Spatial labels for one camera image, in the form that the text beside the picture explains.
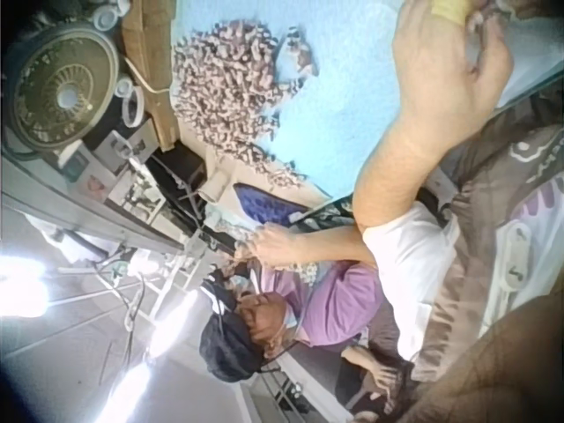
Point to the person's left hand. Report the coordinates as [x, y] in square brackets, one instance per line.
[436, 75]

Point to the small pale plastic part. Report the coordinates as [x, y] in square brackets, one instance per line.
[482, 15]

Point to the light blue table cover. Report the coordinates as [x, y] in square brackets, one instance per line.
[343, 114]

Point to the white plastic sheet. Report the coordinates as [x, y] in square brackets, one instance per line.
[535, 53]

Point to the small striped parts cluster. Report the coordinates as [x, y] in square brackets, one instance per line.
[299, 53]

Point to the dark blue plastic basket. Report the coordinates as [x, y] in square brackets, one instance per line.
[264, 205]

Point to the pile of small pink parts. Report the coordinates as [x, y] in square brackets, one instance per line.
[220, 92]

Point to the white plastic cup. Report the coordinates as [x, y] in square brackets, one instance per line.
[214, 185]

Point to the brown cardboard box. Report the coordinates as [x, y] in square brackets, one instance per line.
[147, 66]

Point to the white tape roll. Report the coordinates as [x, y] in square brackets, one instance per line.
[103, 15]
[131, 102]

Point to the grey bench machine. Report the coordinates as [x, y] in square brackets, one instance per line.
[110, 176]

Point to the round dark fan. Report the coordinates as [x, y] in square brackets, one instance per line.
[61, 88]

